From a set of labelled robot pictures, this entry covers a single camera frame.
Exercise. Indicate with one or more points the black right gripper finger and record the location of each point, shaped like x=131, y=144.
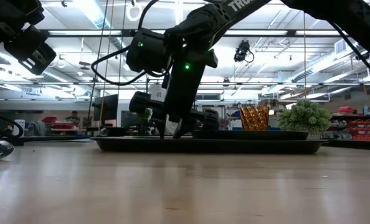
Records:
x=161, y=127
x=183, y=127

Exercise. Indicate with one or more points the black round plate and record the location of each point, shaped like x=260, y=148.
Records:
x=250, y=134

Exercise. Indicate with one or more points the amber glass cup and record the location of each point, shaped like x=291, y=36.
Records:
x=255, y=118

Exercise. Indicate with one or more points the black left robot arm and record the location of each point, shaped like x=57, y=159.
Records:
x=7, y=15

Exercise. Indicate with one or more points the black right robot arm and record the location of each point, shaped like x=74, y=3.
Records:
x=203, y=21

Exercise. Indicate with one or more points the black rectangular tray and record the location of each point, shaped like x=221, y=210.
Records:
x=210, y=145

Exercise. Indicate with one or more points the black monitor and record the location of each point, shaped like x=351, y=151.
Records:
x=107, y=107

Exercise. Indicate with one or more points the person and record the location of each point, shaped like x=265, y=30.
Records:
x=73, y=118

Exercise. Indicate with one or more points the small green potted plant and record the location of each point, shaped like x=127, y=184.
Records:
x=305, y=119

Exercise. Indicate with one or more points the red storage bins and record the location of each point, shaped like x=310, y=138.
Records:
x=367, y=129

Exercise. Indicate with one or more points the black overhead camera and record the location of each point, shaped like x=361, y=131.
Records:
x=242, y=51

